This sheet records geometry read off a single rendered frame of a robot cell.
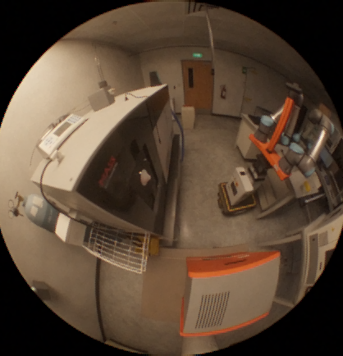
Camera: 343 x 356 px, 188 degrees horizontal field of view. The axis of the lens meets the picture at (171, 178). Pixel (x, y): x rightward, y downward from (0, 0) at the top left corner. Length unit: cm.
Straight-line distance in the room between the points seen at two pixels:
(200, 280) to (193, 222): 121
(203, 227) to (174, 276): 92
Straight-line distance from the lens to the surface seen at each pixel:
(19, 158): 130
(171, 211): 81
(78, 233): 56
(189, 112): 292
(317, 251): 131
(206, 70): 412
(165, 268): 84
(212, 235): 157
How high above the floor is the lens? 151
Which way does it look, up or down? 55 degrees down
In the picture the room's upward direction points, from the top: 10 degrees counter-clockwise
